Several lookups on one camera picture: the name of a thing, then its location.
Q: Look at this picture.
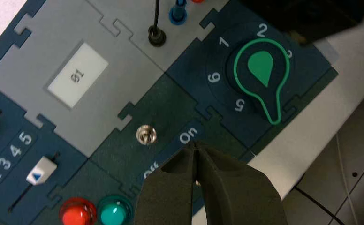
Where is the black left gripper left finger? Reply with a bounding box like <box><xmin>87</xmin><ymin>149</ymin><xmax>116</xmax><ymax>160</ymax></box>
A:
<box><xmin>134</xmin><ymin>142</ymin><xmax>196</xmax><ymax>225</ymax></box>

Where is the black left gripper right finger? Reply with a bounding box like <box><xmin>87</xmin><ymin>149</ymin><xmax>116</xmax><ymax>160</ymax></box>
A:
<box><xmin>196</xmin><ymin>141</ymin><xmax>288</xmax><ymax>225</ymax></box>

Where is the green round push button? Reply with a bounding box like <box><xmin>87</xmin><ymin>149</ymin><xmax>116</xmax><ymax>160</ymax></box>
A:
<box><xmin>97</xmin><ymin>195</ymin><xmax>135</xmax><ymax>225</ymax></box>

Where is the red round push button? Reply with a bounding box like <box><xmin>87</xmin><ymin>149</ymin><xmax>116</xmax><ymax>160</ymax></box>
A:
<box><xmin>59</xmin><ymin>197</ymin><xmax>98</xmax><ymax>225</ymax></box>

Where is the dark teal grey control box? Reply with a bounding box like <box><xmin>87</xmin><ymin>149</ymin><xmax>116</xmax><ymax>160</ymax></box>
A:
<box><xmin>0</xmin><ymin>0</ymin><xmax>340</xmax><ymax>225</ymax></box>

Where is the green outlined rotary knob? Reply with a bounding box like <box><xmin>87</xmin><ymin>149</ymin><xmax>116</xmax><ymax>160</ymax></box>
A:
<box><xmin>225</xmin><ymin>36</ymin><xmax>295</xmax><ymax>127</ymax></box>

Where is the white slider knob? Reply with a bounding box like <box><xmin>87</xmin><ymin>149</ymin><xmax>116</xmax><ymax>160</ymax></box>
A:
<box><xmin>26</xmin><ymin>156</ymin><xmax>58</xmax><ymax>186</ymax></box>

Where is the white display label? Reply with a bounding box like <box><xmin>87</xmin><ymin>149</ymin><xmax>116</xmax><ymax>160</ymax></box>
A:
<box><xmin>47</xmin><ymin>42</ymin><xmax>109</xmax><ymax>109</ymax></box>

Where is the metal toggle switch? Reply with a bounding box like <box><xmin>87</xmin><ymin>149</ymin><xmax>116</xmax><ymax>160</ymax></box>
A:
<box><xmin>136</xmin><ymin>125</ymin><xmax>158</xmax><ymax>146</ymax></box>

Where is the black cable with plug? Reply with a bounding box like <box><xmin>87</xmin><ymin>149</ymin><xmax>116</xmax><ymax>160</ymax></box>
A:
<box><xmin>148</xmin><ymin>0</ymin><xmax>167</xmax><ymax>48</ymax></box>

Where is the blue cable with plug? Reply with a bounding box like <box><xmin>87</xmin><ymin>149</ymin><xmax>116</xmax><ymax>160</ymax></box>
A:
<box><xmin>168</xmin><ymin>0</ymin><xmax>188</xmax><ymax>25</ymax></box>

